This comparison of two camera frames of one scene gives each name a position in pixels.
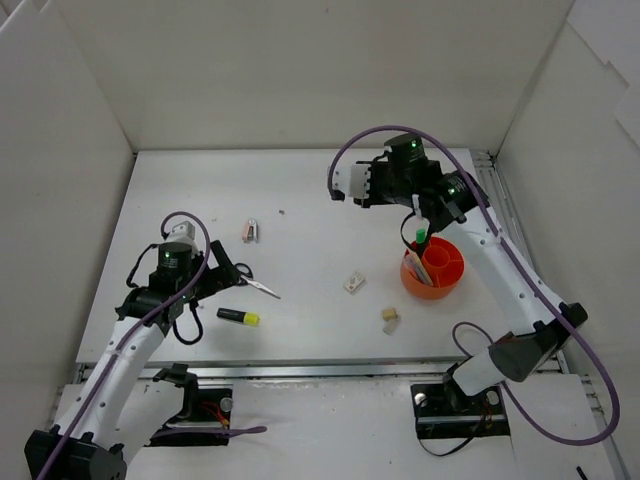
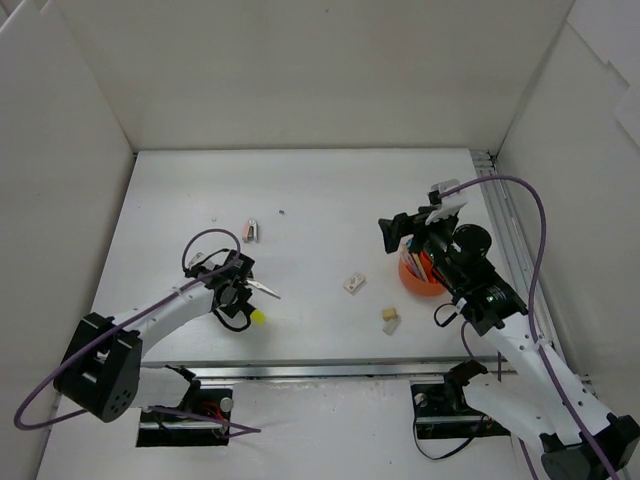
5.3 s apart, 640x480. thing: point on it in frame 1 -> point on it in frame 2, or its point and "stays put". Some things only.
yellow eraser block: x=389 y=314 stays put
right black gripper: x=430 y=220 -> x=410 y=225
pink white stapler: x=250 y=231 stays put
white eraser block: x=391 y=326 stays put
